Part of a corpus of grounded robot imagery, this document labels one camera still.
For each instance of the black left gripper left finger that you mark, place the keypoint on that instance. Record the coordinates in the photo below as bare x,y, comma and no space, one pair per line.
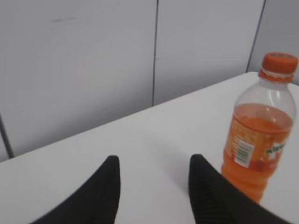
95,202

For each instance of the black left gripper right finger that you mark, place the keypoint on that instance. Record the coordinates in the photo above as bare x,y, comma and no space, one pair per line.
214,200

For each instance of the orange Mirinda soda bottle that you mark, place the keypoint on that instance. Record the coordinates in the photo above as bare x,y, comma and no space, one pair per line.
262,120

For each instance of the orange bottle cap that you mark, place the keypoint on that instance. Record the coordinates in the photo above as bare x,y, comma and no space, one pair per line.
278,62

